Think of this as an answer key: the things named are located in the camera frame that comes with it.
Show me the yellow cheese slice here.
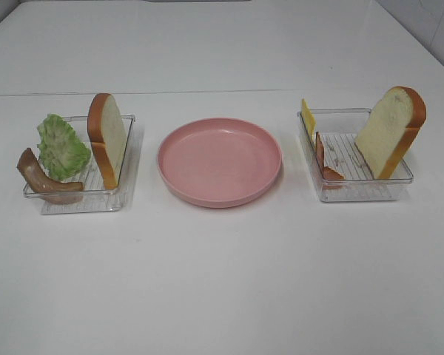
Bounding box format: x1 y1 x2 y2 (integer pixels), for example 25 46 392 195
300 98 316 143

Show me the bread slice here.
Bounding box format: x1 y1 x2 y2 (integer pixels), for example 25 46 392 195
355 87 426 180
87 93 127 190

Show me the green lettuce leaf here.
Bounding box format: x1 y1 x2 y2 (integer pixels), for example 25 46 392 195
37 114 90 181

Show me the brown bacon strip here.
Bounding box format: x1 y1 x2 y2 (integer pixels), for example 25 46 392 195
16 148 84 194

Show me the pink round plate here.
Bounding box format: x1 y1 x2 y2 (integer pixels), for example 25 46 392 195
157 118 282 208

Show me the right clear plastic tray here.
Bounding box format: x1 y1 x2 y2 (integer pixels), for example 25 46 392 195
297 108 413 203

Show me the clear plastic tray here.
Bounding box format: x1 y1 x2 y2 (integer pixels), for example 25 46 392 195
23 115 144 214
297 108 413 203

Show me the left clear plastic tray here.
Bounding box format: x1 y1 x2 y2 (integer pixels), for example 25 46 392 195
23 115 144 214

